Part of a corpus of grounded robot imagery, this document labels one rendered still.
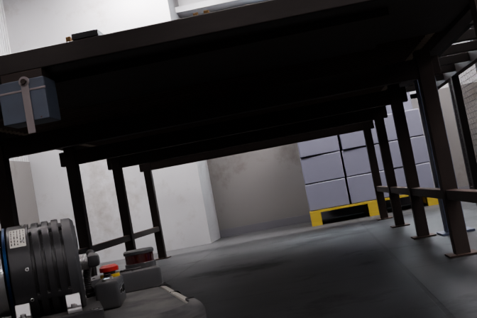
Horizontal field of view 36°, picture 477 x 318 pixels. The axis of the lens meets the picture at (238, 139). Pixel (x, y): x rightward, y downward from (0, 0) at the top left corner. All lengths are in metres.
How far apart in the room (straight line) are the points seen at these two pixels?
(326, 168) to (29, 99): 4.89
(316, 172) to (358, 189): 0.40
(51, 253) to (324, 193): 5.61
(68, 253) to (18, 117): 0.92
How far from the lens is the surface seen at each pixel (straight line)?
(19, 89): 2.16
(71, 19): 7.62
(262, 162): 7.74
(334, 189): 6.79
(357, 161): 6.80
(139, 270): 1.63
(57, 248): 1.29
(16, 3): 7.85
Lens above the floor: 0.40
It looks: 4 degrees up
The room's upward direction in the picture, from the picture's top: 10 degrees counter-clockwise
